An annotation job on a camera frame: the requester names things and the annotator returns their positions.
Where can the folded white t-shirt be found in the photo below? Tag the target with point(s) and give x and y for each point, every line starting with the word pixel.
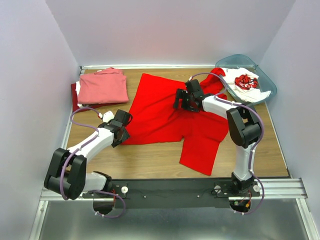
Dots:
pixel 85 93

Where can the clear blue plastic bin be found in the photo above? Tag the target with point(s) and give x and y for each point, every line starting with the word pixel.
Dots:
pixel 240 60

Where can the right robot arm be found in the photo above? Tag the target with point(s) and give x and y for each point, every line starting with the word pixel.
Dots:
pixel 245 126

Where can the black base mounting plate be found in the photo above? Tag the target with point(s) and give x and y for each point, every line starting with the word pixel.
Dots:
pixel 172 193

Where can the folded dark red t-shirt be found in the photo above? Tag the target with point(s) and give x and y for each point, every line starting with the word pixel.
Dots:
pixel 76 105

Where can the folded pink t-shirt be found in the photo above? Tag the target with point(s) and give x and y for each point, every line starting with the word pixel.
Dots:
pixel 109 85

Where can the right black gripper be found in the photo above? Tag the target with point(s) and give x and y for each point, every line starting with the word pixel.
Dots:
pixel 181 94

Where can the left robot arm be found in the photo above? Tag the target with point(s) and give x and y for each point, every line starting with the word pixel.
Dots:
pixel 67 172

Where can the aluminium extrusion rail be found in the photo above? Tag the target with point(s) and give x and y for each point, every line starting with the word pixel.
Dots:
pixel 274 188

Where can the white printed t-shirt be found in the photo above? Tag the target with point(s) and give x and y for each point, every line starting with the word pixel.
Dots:
pixel 244 84

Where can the bright red t-shirt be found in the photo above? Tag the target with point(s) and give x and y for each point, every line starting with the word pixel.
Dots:
pixel 155 120

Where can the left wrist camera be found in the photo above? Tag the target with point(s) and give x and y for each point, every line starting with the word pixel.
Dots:
pixel 106 117

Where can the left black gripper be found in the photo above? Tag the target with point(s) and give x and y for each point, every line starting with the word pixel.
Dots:
pixel 126 136

